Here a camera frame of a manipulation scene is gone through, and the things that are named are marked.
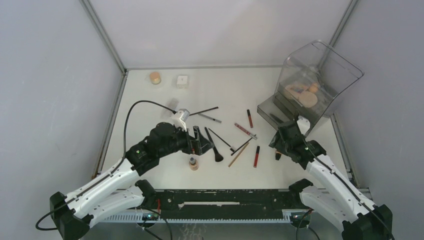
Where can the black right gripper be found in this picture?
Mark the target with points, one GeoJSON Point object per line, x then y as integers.
{"type": "Point", "coordinates": [278, 145]}

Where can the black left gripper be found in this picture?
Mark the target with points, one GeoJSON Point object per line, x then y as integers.
{"type": "Point", "coordinates": [199, 145]}

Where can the beige foundation bottle black cap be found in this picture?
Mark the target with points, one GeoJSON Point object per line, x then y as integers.
{"type": "Point", "coordinates": [278, 155]}

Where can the peach foundation bottle silver pump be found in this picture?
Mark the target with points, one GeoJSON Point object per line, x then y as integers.
{"type": "Point", "coordinates": [193, 163]}

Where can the round beige sponge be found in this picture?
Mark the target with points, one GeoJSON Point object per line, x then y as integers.
{"type": "Point", "coordinates": [307, 99]}

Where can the clear plastic bottle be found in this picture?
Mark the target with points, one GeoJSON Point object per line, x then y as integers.
{"type": "Point", "coordinates": [171, 104]}

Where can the beige beauty blender sponge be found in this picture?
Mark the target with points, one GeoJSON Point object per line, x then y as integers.
{"type": "Point", "coordinates": [314, 87]}

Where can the clear acrylic makeup organizer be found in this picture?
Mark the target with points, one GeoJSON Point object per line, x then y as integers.
{"type": "Point", "coordinates": [315, 62]}

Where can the white cube box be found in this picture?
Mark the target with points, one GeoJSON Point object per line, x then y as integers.
{"type": "Point", "coordinates": [182, 82]}

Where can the round tan jar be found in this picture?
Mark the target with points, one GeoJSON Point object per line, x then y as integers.
{"type": "Point", "coordinates": [155, 78]}

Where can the dark green lipstick pencil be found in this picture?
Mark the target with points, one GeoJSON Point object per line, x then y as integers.
{"type": "Point", "coordinates": [276, 119]}

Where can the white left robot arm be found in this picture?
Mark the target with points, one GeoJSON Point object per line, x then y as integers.
{"type": "Point", "coordinates": [117, 189]}

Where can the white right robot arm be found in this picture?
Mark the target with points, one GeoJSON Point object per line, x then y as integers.
{"type": "Point", "coordinates": [356, 216]}

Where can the large black powder brush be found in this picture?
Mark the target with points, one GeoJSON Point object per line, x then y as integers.
{"type": "Point", "coordinates": [217, 156]}

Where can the checkered eyeliner pencil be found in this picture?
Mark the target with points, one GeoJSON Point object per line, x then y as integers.
{"type": "Point", "coordinates": [210, 118]}

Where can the thin black angled brush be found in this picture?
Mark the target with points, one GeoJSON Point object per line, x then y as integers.
{"type": "Point", "coordinates": [231, 147]}

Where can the red black liquid lipstick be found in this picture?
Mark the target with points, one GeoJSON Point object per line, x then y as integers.
{"type": "Point", "coordinates": [256, 158]}

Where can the gold slim pencil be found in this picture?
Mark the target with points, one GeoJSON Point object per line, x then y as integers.
{"type": "Point", "coordinates": [238, 154]}

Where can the black slim liner brush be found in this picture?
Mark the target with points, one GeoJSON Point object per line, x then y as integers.
{"type": "Point", "coordinates": [241, 146]}

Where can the red glitter lip gloss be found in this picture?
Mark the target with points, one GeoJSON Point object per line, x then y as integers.
{"type": "Point", "coordinates": [245, 131]}

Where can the orange-red lip gloss tube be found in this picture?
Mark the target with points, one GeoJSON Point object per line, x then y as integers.
{"type": "Point", "coordinates": [250, 120]}

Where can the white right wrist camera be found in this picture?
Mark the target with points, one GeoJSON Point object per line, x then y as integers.
{"type": "Point", "coordinates": [303, 124]}

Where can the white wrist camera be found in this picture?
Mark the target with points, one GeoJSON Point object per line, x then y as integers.
{"type": "Point", "coordinates": [303, 124]}
{"type": "Point", "coordinates": [179, 119]}

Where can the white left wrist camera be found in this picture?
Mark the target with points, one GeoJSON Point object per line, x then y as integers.
{"type": "Point", "coordinates": [179, 119]}

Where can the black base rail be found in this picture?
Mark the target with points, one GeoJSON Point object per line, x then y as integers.
{"type": "Point", "coordinates": [223, 204]}

